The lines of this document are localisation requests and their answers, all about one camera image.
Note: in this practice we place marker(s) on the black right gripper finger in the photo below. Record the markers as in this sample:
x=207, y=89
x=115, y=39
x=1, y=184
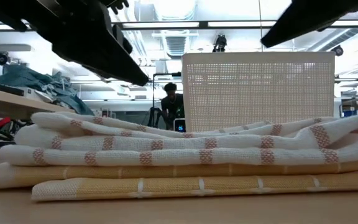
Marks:
x=306, y=18

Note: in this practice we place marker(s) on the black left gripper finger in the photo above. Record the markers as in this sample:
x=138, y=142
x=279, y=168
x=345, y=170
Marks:
x=123, y=39
x=104, y=59

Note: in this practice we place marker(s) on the white towel with pink stripes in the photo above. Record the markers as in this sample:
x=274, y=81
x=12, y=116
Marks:
x=166, y=143

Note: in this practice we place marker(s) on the yellow checked towel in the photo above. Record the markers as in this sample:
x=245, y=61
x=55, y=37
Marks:
x=166, y=185

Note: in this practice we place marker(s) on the blue cloth pile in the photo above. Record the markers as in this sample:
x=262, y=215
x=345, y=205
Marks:
x=42, y=81

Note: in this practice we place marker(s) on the flat white box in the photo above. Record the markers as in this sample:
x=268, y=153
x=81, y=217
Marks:
x=36, y=93

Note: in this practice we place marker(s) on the person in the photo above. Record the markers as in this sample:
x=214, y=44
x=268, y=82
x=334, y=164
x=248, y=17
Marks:
x=172, y=105

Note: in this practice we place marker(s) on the white perforated plastic basket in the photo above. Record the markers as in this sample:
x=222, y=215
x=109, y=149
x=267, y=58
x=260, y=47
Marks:
x=259, y=93

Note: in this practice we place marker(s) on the wooden side table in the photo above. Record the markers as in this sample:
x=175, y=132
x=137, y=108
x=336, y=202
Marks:
x=17, y=107

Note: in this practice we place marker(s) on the small device with blue display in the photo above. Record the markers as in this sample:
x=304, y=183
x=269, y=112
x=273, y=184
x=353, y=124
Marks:
x=179, y=125

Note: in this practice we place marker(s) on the blue storage box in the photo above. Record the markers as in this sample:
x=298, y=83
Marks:
x=351, y=112

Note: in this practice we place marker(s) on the small red tool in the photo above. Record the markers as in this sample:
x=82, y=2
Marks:
x=0, y=123

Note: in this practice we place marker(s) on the black ceiling camera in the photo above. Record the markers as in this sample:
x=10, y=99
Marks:
x=220, y=43
x=337, y=50
x=2, y=58

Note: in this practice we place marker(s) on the black ceiling rail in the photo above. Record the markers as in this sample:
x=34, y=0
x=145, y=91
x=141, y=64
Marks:
x=204, y=24

